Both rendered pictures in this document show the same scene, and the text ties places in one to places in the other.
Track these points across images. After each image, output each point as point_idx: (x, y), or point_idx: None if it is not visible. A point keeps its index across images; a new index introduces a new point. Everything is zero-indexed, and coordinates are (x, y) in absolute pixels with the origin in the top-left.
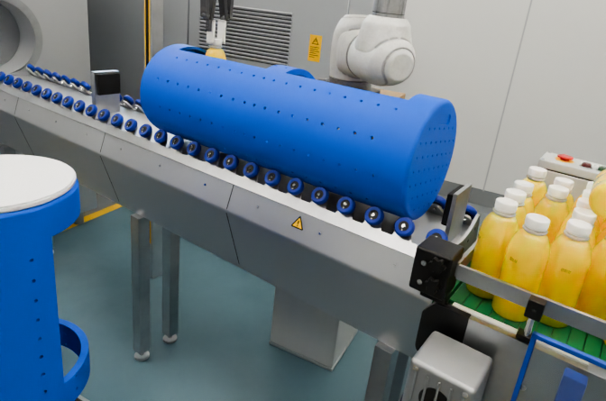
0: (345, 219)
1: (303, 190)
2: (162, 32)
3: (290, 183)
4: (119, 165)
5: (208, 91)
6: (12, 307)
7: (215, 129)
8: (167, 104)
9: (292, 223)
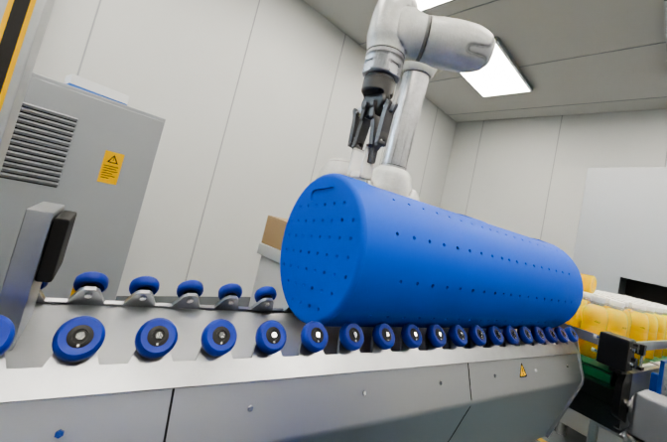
0: (540, 347)
1: None
2: (18, 115)
3: (510, 333)
4: None
5: (467, 248)
6: None
7: (472, 297)
8: (416, 274)
9: (519, 373)
